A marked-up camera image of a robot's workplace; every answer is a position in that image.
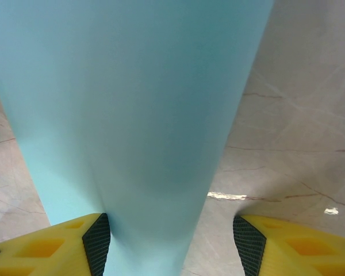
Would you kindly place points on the light blue paper sheet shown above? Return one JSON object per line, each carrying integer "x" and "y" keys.
{"x": 132, "y": 100}

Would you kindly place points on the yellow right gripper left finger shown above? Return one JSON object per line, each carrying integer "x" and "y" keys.
{"x": 46, "y": 250}

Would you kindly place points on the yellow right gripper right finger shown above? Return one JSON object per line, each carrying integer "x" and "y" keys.
{"x": 304, "y": 250}

